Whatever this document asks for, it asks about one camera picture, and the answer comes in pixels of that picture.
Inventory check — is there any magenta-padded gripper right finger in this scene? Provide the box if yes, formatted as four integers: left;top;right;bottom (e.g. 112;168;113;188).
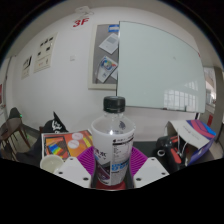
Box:
128;146;170;190

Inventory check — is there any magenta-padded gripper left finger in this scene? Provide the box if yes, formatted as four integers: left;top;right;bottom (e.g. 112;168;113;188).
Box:
54;145;98;189

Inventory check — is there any clear plastic water bottle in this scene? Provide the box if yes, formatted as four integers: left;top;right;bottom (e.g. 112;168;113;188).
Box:
90;95;137;187

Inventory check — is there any black and red power tool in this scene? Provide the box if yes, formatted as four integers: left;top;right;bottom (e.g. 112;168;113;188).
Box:
154;134;185;171

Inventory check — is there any colourful printed book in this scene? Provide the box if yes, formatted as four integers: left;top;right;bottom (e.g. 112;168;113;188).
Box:
41;129;95;161

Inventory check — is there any flat round red coaster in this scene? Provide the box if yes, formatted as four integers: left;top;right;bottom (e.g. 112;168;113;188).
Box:
96;179;128;191

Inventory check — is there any black jacket with white print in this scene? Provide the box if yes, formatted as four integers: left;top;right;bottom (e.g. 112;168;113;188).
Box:
39;111;70;135

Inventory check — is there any white and blue cardboard box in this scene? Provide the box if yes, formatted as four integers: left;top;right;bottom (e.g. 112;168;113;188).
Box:
164;118;218;167

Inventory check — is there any large whiteboard on stand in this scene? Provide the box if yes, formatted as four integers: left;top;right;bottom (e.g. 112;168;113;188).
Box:
115;20;208;115

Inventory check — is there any grey framed notice board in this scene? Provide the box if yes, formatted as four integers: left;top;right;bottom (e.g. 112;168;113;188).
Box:
87;23;120;91

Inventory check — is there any white mug with yellow handle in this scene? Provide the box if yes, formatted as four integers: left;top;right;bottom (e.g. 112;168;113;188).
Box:
39;154;65;174

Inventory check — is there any small white wall poster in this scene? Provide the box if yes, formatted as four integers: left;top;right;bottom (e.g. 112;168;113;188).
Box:
21;54;34;80

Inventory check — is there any large white wall poster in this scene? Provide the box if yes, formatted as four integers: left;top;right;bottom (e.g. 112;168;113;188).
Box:
33;31;59;74

